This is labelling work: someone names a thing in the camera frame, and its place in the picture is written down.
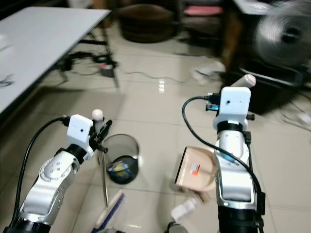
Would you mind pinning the chair with pink cushion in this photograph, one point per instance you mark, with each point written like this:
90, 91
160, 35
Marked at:
202, 9

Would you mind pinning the standing electric fan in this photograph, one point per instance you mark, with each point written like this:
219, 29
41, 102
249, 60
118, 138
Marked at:
284, 31

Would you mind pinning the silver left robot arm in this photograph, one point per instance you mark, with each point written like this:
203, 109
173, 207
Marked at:
51, 179

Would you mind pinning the grey robot foot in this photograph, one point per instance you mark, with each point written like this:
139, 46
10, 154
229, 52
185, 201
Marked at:
177, 228

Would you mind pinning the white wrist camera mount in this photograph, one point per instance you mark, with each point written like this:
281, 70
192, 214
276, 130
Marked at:
234, 104
79, 130

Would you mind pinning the white table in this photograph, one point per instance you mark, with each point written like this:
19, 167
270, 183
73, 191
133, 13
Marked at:
43, 43

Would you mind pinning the crumpled white plastic bag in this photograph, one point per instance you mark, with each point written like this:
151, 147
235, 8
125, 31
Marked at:
206, 73

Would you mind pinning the round brown ottoman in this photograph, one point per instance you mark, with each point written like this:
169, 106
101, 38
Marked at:
148, 22

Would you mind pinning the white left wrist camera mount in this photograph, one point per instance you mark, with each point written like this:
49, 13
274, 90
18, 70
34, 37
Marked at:
79, 130

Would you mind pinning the power strip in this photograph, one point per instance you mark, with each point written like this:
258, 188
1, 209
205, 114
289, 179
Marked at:
107, 69

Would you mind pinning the white crumpled paper scrap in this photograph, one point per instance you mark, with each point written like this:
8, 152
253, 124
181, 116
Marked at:
183, 210

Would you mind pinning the yellow blue wrapper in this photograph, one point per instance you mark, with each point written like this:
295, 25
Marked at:
119, 167

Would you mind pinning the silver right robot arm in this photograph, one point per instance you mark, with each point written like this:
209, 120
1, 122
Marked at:
233, 170

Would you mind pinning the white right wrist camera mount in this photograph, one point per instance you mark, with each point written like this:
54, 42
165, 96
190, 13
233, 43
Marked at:
234, 104

